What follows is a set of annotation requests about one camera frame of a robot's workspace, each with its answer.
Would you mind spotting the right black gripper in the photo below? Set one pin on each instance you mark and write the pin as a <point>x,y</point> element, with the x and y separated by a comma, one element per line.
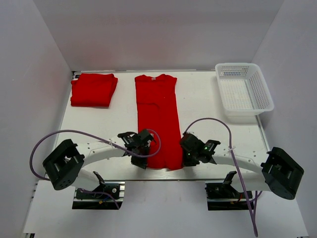
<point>186,162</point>

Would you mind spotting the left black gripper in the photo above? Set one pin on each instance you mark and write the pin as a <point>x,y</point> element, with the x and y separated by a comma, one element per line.
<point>141,163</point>

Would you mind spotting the red t shirt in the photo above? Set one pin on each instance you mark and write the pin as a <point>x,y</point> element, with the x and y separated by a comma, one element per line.
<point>93,90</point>
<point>157,110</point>

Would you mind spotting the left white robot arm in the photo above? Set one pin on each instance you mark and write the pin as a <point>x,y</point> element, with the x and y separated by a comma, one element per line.
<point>65,164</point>

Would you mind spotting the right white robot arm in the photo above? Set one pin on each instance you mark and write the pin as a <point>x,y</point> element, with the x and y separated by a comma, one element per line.
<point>280,173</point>

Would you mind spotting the white plastic basket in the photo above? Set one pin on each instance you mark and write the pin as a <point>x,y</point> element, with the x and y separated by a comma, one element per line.
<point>243,89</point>

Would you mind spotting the folded red t shirt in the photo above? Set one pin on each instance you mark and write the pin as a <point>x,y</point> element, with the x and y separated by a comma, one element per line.
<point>93,90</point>

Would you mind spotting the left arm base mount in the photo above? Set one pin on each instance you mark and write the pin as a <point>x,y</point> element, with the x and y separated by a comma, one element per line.
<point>110,197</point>

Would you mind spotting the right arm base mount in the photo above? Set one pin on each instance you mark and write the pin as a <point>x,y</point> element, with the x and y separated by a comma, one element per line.
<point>224,198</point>

